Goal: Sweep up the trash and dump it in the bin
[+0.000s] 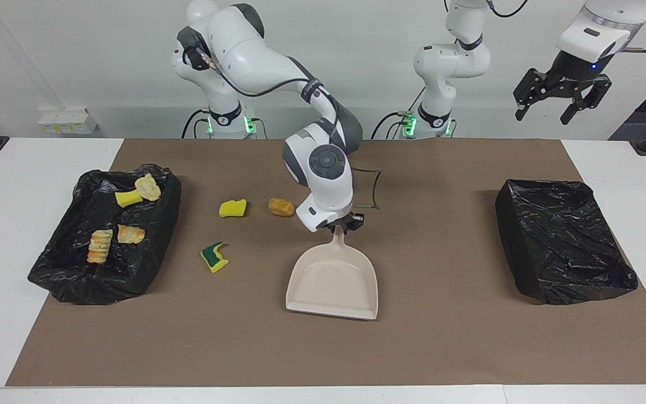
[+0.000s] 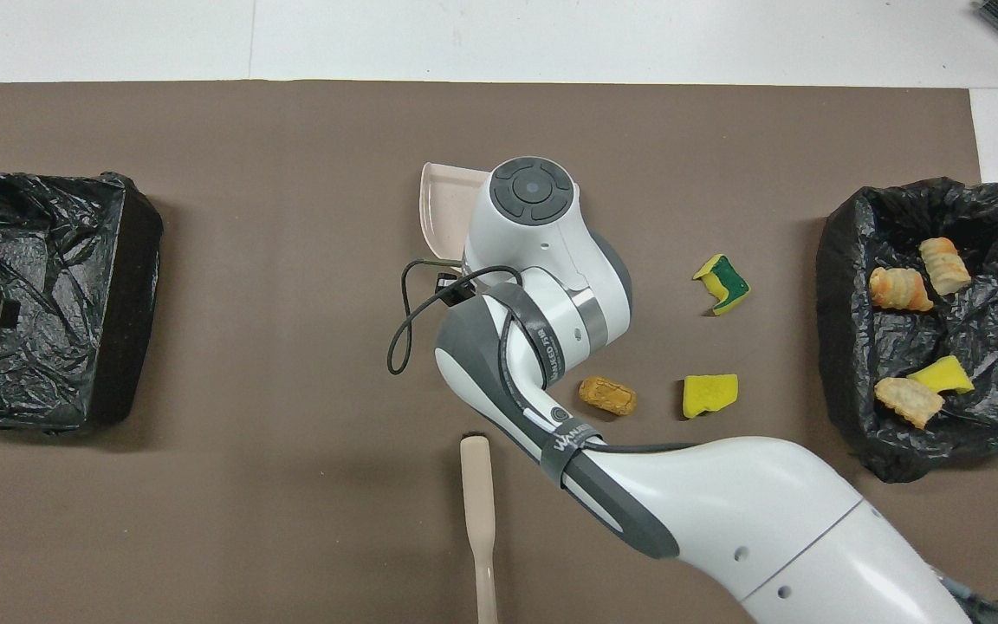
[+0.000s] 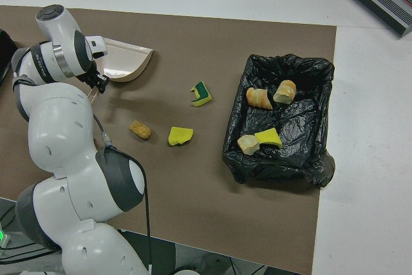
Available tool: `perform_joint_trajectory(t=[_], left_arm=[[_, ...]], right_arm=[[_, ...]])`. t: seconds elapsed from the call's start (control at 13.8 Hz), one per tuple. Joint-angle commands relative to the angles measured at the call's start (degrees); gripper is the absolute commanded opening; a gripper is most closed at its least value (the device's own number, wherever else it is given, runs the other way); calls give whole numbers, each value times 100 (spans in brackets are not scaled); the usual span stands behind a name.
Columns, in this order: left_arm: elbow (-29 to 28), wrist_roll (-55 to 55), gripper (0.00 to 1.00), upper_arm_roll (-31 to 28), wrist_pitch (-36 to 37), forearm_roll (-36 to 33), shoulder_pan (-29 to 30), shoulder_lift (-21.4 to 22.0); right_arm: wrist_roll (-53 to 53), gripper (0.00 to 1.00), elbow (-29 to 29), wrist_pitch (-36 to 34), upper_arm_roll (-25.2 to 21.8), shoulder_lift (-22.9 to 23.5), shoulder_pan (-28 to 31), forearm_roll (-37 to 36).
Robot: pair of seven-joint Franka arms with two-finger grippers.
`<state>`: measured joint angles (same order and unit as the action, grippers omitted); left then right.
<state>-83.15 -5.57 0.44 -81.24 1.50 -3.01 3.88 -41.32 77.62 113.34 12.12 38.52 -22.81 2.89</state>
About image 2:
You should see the beige plastic dustpan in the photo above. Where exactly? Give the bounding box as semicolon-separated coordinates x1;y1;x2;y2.
419;162;491;261

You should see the brown toy bread loaf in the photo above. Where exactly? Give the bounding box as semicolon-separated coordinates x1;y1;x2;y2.
578;375;638;417

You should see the beige hand brush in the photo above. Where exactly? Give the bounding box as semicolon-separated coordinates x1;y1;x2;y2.
460;435;499;624

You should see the green and yellow scouring sponge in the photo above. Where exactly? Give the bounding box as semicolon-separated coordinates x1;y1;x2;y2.
693;253;752;316

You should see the large yellow sponge piece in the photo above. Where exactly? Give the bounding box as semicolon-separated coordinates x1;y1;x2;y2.
683;374;739;419

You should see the beige toy pastry piece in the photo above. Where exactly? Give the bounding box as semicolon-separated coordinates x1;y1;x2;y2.
874;376;945;430
868;267;934;313
918;237;973;296

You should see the small yellow sponge piece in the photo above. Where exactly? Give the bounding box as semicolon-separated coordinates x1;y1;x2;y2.
908;355;976;395

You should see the black bag-lined bin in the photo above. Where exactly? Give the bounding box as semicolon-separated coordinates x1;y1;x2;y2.
0;171;164;432
815;177;998;484

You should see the brown paper table mat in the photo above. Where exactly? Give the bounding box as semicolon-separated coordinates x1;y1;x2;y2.
0;81;998;624

